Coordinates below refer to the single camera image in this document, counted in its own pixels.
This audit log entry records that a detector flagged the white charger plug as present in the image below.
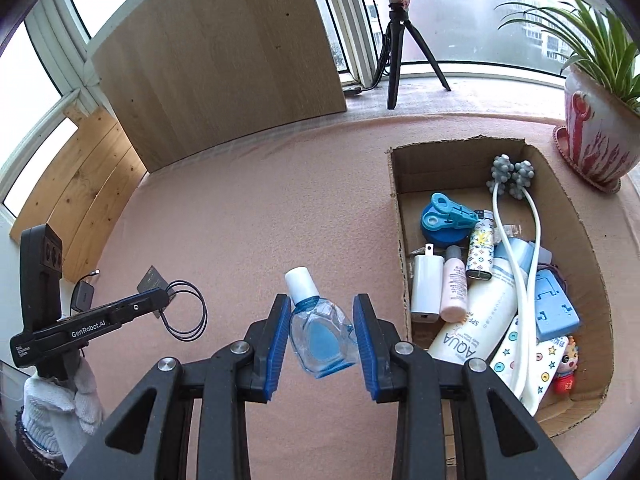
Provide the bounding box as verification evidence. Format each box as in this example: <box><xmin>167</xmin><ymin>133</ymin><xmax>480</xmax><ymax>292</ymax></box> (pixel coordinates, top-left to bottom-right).
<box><xmin>411</xmin><ymin>243</ymin><xmax>445</xmax><ymax>324</ymax></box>

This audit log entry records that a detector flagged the patterned lighter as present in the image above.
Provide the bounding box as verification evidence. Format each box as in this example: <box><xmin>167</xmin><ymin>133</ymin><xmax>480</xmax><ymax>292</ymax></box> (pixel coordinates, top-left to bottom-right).
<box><xmin>466</xmin><ymin>214</ymin><xmax>496</xmax><ymax>281</ymax></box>

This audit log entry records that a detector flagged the white sunscreen bottle blue cap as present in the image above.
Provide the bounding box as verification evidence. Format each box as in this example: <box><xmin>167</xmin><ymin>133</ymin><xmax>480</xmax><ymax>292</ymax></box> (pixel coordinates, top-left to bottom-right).
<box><xmin>429</xmin><ymin>237</ymin><xmax>536</xmax><ymax>366</ymax></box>

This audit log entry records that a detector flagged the grey ball massage roller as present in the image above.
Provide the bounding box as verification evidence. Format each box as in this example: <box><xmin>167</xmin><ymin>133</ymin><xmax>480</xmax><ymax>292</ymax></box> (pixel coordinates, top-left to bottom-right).
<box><xmin>487</xmin><ymin>155</ymin><xmax>546</xmax><ymax>407</ymax></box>

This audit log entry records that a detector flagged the cartoon figure keychain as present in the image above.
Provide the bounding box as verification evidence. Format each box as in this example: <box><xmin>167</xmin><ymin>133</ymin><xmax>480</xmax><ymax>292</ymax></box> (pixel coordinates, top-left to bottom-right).
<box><xmin>552</xmin><ymin>336</ymin><xmax>579</xmax><ymax>396</ymax></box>

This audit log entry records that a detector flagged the black power adapter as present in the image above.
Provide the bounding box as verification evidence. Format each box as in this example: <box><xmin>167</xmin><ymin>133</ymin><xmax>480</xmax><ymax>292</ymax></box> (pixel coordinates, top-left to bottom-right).
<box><xmin>74</xmin><ymin>280</ymin><xmax>99</xmax><ymax>314</ymax></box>

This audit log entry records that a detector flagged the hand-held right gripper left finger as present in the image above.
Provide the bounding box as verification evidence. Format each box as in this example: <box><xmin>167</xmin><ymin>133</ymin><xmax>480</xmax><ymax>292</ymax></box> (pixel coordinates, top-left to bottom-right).
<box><xmin>60</xmin><ymin>294</ymin><xmax>292</xmax><ymax>480</ymax></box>

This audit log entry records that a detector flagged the blue round tape measure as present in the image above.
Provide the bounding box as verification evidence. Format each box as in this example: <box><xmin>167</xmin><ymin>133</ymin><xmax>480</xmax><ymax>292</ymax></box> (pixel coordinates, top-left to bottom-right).
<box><xmin>422</xmin><ymin>205</ymin><xmax>476</xmax><ymax>247</ymax></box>

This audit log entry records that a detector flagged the dark grey card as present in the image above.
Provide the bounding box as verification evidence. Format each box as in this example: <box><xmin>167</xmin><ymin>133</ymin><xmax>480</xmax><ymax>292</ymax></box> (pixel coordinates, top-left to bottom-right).
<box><xmin>137</xmin><ymin>266</ymin><xmax>172</xmax><ymax>318</ymax></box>

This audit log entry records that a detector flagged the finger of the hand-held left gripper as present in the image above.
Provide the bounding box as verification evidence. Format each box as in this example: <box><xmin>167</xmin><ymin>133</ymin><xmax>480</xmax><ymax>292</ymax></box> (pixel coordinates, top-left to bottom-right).
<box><xmin>107</xmin><ymin>287</ymin><xmax>172</xmax><ymax>329</ymax></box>

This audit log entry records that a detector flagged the red white plant pot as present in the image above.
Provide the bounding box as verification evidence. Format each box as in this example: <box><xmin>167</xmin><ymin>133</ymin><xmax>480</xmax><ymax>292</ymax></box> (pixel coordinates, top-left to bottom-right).
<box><xmin>495</xmin><ymin>0</ymin><xmax>640</xmax><ymax>194</ymax></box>

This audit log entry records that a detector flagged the small pink bottle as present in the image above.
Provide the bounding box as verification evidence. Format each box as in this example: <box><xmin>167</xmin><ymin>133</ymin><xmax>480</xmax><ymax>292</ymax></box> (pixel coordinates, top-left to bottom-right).
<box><xmin>440</xmin><ymin>245</ymin><xmax>470</xmax><ymax>322</ymax></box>

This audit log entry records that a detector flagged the pine wood panel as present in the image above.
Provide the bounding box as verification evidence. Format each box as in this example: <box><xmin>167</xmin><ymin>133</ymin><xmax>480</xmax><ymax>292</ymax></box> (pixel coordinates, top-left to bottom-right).
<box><xmin>10</xmin><ymin>105</ymin><xmax>149</xmax><ymax>284</ymax></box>

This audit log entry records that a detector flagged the black ring light cable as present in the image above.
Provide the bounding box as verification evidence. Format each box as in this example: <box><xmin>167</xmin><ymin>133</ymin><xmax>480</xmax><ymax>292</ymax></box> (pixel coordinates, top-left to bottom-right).
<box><xmin>344</xmin><ymin>10</ymin><xmax>397</xmax><ymax>96</ymax></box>

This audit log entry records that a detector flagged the light wooden board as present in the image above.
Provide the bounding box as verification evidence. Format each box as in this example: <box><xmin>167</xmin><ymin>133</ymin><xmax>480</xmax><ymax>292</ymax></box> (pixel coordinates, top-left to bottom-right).
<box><xmin>92</xmin><ymin>0</ymin><xmax>348</xmax><ymax>174</ymax></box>

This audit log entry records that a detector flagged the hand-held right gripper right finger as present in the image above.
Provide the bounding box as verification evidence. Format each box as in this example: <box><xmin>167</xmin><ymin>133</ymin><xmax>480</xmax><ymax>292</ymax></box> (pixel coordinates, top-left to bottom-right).
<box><xmin>352</xmin><ymin>294</ymin><xmax>581</xmax><ymax>480</ymax></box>

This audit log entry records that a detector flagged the cardboard box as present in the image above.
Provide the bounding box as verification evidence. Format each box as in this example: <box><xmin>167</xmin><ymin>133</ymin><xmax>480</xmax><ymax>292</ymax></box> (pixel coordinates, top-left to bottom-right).
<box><xmin>389</xmin><ymin>135</ymin><xmax>615</xmax><ymax>437</ymax></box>

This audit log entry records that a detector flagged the person's left hand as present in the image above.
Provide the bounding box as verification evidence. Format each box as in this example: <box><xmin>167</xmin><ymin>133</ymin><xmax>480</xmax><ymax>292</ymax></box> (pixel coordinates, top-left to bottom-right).
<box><xmin>22</xmin><ymin>355</ymin><xmax>104</xmax><ymax>464</ymax></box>

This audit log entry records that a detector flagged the blue eye drop bottle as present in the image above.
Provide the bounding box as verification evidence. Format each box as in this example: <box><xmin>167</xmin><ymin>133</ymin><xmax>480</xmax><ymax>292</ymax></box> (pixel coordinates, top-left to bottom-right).
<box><xmin>285</xmin><ymin>266</ymin><xmax>360</xmax><ymax>379</ymax></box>

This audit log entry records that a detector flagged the blue phone stand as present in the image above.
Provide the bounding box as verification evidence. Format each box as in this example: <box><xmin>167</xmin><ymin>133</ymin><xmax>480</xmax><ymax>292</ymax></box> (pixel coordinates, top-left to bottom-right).
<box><xmin>535</xmin><ymin>267</ymin><xmax>581</xmax><ymax>342</ymax></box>

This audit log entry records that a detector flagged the pink felt mat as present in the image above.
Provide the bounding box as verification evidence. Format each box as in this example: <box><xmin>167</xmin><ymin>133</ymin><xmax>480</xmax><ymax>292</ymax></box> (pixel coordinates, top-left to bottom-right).
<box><xmin>50</xmin><ymin>105</ymin><xmax>640</xmax><ymax>480</ymax></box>

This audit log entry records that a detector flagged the blue plastic clip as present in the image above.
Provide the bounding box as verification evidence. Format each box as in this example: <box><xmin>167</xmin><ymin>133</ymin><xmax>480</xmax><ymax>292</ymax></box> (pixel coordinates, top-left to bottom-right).
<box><xmin>421</xmin><ymin>192</ymin><xmax>480</xmax><ymax>234</ymax></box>

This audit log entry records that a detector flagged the black hair tie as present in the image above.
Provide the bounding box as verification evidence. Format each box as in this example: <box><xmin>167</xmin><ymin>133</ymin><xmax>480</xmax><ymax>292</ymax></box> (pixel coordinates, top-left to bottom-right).
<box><xmin>161</xmin><ymin>280</ymin><xmax>209</xmax><ymax>344</ymax></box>

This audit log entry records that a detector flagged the white framed window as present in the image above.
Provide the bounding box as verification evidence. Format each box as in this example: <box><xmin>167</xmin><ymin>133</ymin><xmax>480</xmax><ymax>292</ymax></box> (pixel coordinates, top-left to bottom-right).
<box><xmin>0</xmin><ymin>0</ymin><xmax>640</xmax><ymax>221</ymax></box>

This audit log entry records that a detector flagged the black tripod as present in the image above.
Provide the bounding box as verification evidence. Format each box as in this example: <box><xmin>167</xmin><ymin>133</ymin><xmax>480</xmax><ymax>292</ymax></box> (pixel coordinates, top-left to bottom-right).
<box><xmin>325</xmin><ymin>0</ymin><xmax>483</xmax><ymax>110</ymax></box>

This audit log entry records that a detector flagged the patterned tissue pack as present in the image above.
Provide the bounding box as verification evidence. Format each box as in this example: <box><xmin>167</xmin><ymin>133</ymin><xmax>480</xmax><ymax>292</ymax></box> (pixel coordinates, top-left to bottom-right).
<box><xmin>487</xmin><ymin>312</ymin><xmax>571</xmax><ymax>416</ymax></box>

